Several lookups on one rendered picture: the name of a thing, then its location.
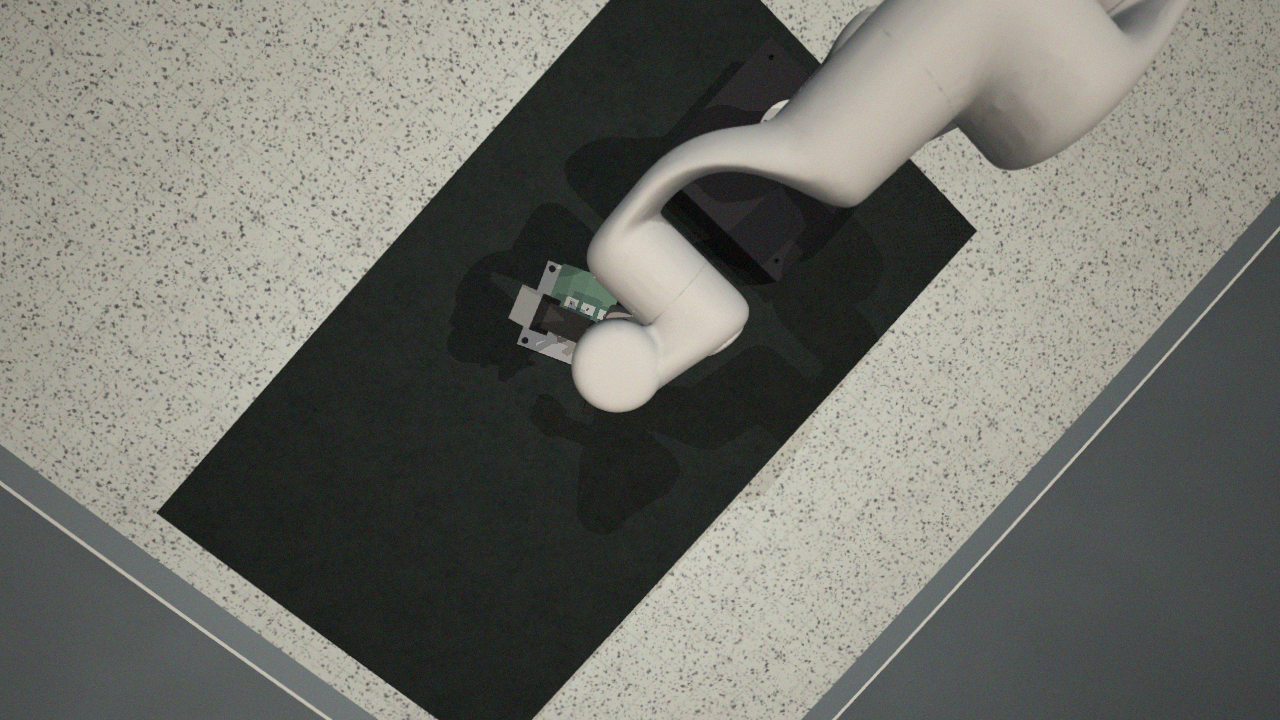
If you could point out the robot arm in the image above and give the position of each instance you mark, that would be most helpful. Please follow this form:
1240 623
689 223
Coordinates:
1022 79

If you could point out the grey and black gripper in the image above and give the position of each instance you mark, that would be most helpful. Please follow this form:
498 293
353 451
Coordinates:
614 311

